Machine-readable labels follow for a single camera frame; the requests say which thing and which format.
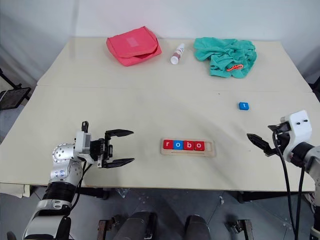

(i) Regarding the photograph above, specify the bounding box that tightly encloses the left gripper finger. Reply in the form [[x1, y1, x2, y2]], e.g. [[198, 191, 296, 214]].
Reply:
[[102, 157, 136, 169], [104, 128, 135, 139]]

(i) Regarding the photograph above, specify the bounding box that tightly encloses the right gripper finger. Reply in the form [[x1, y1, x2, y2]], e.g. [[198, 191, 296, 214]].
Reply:
[[267, 122, 292, 134], [246, 132, 273, 155]]

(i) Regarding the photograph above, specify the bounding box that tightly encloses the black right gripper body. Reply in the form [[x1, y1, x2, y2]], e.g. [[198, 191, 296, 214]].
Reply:
[[264, 130, 292, 158]]

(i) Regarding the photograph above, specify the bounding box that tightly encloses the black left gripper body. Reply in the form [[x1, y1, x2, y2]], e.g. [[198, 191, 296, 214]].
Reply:
[[89, 129, 114, 169]]

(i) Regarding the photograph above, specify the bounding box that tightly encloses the wooden letter tray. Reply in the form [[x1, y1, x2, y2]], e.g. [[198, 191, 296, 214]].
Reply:
[[159, 137, 216, 159]]

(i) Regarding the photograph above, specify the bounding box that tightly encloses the red letter tile b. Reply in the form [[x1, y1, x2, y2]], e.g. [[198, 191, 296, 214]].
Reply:
[[183, 140, 196, 152]]

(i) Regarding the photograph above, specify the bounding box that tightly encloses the dark object beside table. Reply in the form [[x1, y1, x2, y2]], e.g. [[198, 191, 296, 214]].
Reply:
[[309, 74, 320, 93]]

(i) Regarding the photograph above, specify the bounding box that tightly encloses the dark rounded shape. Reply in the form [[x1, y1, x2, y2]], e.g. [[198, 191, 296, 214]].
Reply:
[[184, 214, 210, 240], [123, 211, 159, 240]]

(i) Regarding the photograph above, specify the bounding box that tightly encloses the pink fabric pouch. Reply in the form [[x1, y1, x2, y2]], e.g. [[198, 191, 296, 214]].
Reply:
[[106, 25, 163, 68]]

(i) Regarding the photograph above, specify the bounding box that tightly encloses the white plastic bottle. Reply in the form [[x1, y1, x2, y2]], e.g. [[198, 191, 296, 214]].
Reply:
[[169, 42, 186, 65]]

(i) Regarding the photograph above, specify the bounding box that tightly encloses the black metal stand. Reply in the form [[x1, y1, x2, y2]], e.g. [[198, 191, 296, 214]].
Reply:
[[0, 68, 32, 111]]

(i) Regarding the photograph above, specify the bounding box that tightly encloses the crumpled green cloth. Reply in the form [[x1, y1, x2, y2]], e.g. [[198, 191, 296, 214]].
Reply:
[[192, 36, 258, 80]]

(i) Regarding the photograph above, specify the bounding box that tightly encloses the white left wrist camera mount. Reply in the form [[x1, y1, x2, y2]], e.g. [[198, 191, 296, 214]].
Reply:
[[74, 129, 97, 165]]

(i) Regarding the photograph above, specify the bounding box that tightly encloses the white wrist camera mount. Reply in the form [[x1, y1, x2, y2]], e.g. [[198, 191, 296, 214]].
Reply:
[[279, 109, 314, 161], [74, 129, 97, 165]]

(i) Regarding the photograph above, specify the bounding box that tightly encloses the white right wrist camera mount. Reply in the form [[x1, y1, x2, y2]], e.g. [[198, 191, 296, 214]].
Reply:
[[279, 109, 314, 161]]

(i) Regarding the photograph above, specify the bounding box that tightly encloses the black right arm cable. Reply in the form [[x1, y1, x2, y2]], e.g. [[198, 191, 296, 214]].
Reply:
[[272, 129, 306, 240]]

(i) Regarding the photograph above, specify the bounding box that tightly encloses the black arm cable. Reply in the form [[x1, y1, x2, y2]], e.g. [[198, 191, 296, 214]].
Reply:
[[65, 120, 91, 221], [272, 129, 306, 240]]

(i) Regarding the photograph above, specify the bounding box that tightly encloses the black table frame bar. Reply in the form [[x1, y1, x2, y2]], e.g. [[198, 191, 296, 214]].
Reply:
[[76, 187, 110, 200], [237, 190, 310, 203]]

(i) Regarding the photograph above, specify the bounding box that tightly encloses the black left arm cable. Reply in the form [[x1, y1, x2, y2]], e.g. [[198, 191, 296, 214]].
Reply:
[[65, 120, 91, 221]]

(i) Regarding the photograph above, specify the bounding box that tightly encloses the rusty metal bracket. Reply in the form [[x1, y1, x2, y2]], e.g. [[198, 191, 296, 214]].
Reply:
[[97, 215, 119, 240], [224, 219, 253, 240]]

